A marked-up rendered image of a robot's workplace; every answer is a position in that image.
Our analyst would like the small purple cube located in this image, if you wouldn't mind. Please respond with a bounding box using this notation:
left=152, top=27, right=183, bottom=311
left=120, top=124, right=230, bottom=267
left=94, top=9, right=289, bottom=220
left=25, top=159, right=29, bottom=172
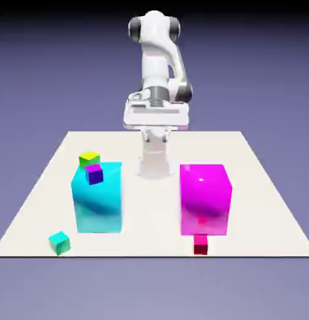
left=84, top=163, right=104, bottom=186

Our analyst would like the large cyan box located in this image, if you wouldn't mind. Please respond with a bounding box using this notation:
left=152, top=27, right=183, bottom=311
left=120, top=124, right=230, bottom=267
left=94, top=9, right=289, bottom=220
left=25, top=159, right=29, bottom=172
left=70, top=161, right=123, bottom=235

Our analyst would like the small yellow-green cube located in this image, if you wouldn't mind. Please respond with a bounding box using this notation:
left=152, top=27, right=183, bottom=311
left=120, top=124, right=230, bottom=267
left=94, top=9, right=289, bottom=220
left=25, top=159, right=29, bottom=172
left=78, top=151, right=101, bottom=171

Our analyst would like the large magenta box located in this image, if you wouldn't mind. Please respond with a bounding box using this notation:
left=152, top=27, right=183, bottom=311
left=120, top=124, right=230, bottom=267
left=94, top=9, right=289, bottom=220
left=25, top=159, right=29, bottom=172
left=180, top=163, right=233, bottom=236

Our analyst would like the small red cube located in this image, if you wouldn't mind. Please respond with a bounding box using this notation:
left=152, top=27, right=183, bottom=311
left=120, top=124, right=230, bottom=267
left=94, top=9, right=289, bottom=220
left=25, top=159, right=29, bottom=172
left=193, top=234, right=209, bottom=256

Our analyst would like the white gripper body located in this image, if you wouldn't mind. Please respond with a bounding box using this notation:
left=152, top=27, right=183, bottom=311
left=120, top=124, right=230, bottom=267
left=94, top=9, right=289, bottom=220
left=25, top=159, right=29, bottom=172
left=123, top=99, right=191, bottom=131

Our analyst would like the small teal cube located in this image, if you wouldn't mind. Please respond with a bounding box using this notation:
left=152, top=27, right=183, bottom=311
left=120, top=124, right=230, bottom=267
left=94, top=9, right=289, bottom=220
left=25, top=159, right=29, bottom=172
left=48, top=231, right=71, bottom=256

